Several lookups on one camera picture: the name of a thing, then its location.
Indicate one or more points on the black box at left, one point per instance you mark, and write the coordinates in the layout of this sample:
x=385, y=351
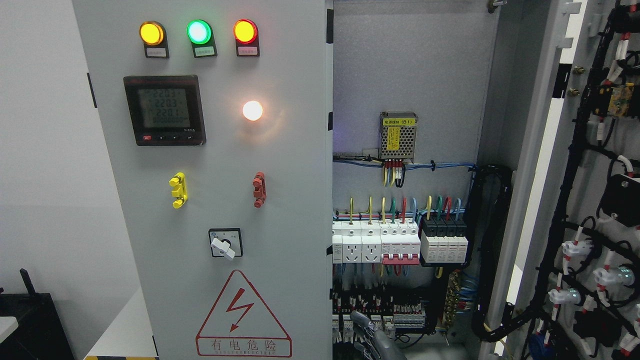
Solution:
x=39, y=334

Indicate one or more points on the brass ground terminal bar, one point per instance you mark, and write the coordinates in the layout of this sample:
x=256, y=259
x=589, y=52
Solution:
x=452, y=299

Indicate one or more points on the red terminal connector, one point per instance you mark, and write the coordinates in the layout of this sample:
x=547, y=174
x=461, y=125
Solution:
x=259, y=192

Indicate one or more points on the lower relay terminal row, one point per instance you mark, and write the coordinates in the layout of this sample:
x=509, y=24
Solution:
x=394, y=311

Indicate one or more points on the black digital power meter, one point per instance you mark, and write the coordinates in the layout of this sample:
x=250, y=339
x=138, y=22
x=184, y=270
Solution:
x=165, y=110

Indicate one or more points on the green indicator lamp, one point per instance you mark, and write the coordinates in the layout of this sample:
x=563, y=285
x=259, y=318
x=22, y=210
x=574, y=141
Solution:
x=201, y=39

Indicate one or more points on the red indicator lamp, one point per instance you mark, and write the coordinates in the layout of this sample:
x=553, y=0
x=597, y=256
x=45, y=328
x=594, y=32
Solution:
x=246, y=37

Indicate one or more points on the red electric hazard sticker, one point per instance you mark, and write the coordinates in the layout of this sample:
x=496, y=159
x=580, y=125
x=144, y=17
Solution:
x=240, y=324

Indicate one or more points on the yellow indicator lamp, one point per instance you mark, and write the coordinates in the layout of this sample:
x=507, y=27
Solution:
x=154, y=39

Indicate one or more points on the metal mesh power supply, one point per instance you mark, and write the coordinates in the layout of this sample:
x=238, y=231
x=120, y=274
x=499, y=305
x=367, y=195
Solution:
x=398, y=135

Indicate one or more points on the black surge protector module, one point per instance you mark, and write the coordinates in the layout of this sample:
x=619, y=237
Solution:
x=443, y=242

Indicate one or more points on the grey cabinet door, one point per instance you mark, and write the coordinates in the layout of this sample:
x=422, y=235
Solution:
x=266, y=114
x=580, y=250

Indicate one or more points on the yellow terminal connector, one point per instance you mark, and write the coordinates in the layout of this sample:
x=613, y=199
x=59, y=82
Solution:
x=179, y=189

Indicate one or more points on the white socket and breaker row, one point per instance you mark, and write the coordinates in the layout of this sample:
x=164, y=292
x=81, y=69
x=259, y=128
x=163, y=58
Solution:
x=378, y=242

